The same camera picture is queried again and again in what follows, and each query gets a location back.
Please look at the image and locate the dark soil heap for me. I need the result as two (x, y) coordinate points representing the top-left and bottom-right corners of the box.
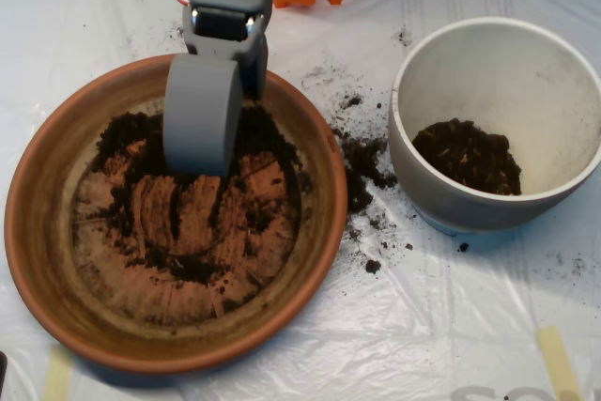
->
(88, 102), (304, 287)

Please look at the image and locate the spilled soil pile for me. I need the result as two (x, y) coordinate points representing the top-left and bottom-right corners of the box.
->
(331, 126), (400, 224)

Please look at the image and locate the terracotta clay saucer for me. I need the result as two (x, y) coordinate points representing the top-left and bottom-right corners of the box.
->
(4, 53), (349, 377)

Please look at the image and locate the white ceramic pot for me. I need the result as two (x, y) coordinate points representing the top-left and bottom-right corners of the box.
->
(388, 16), (601, 237)

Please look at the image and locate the long beige masking tape strip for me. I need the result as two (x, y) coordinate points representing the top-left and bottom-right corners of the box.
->
(536, 325), (584, 401)
(42, 347), (74, 401)

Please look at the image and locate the clear plastic cover sheet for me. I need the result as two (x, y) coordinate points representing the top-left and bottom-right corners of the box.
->
(0, 0), (601, 401)

